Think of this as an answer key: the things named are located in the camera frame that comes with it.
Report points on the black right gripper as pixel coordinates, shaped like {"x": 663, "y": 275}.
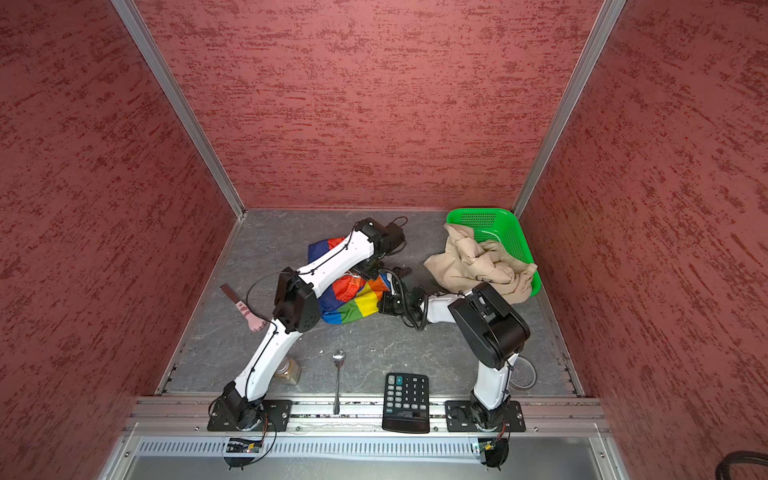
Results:
{"x": 386, "y": 308}

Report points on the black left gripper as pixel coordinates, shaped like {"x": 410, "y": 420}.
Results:
{"x": 371, "y": 274}

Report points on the rainbow striped shorts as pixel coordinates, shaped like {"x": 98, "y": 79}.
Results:
{"x": 351, "y": 298}

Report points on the beige shorts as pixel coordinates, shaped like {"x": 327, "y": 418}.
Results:
{"x": 465, "y": 263}

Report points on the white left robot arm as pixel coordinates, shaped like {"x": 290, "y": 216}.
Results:
{"x": 297, "y": 310}

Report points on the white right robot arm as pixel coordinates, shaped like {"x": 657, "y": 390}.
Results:
{"x": 494, "y": 332}

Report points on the metal spoon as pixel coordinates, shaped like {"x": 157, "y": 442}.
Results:
{"x": 338, "y": 361}

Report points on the black calculator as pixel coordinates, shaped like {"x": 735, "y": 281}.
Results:
{"x": 406, "y": 404}

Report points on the green plastic basket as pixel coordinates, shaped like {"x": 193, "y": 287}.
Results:
{"x": 498, "y": 225}

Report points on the small amber glass jar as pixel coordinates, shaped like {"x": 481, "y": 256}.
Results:
{"x": 288, "y": 371}

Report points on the pink cat paw scoop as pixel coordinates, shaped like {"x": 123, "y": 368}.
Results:
{"x": 255, "y": 323}

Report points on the right circuit board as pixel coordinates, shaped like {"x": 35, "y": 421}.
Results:
{"x": 493, "y": 453}

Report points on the circuit board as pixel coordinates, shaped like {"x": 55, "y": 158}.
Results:
{"x": 493, "y": 453}
{"x": 243, "y": 446}

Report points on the left circuit board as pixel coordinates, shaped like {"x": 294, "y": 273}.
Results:
{"x": 243, "y": 446}

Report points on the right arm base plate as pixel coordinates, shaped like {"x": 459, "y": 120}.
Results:
{"x": 472, "y": 416}

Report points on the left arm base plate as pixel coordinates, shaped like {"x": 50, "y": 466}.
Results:
{"x": 272, "y": 414}

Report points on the aluminium front rail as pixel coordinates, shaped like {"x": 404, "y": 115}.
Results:
{"x": 188, "y": 415}

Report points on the aluminium corner post right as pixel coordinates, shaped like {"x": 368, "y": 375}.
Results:
{"x": 603, "y": 26}

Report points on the aluminium corner post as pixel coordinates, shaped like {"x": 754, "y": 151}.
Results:
{"x": 603, "y": 26}
{"x": 138, "y": 30}

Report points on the aluminium corner post left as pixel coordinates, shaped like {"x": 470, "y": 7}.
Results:
{"x": 138, "y": 30}

